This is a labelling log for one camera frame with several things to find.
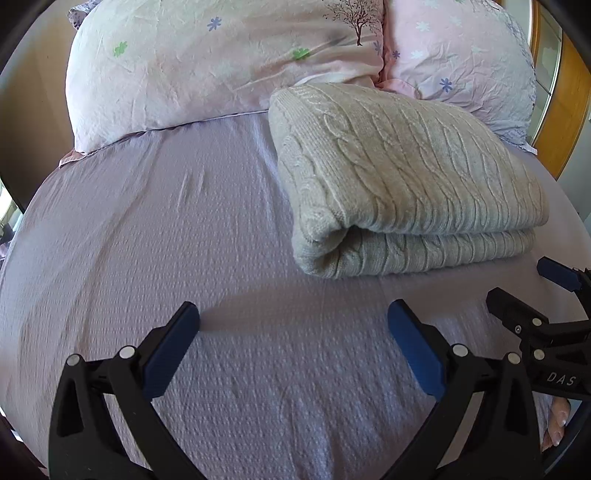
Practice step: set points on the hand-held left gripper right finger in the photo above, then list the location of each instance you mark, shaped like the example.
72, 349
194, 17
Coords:
415, 350

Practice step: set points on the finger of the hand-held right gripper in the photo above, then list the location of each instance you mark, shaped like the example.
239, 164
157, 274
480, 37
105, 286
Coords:
556, 272
512, 309

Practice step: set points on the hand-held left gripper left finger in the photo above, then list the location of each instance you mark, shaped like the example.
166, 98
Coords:
164, 355

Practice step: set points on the person's right hand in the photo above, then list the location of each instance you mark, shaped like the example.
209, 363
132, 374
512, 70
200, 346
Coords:
556, 422

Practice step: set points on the lavender textured bed sheet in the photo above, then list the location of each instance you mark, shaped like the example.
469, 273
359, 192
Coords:
221, 240

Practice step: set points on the wooden cabinet with glass door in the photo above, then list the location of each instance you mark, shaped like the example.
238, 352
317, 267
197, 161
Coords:
561, 92

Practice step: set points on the pink pillow with white flowers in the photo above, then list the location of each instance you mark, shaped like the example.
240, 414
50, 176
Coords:
461, 60

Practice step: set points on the pink pillow with tree print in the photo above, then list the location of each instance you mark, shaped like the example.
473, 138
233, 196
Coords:
207, 69

